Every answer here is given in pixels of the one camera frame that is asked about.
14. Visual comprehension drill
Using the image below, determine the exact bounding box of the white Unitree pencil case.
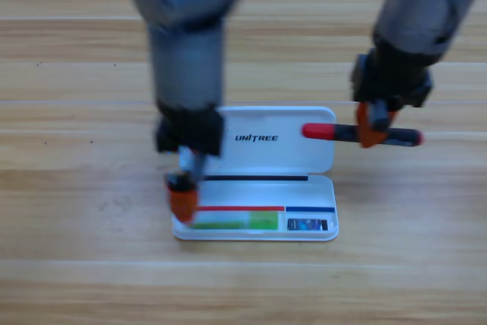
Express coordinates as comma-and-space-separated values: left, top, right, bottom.
171, 106, 339, 242

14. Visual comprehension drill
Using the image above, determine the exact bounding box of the red and black marker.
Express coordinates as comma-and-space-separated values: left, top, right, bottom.
301, 122, 425, 148

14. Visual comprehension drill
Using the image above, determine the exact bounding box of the black and blue eraser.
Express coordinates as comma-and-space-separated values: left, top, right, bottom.
286, 218, 329, 232

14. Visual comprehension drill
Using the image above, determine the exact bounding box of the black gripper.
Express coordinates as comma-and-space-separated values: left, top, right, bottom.
349, 40, 435, 149
153, 101, 226, 225

